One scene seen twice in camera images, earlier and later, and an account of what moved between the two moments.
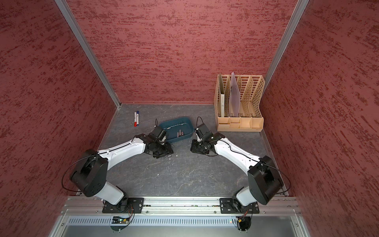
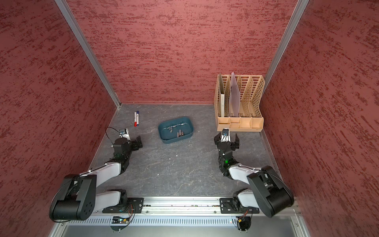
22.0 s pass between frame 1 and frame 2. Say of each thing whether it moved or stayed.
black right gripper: moved
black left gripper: moved
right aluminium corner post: stayed
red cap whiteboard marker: stayed
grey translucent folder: stayed
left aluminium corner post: stayed
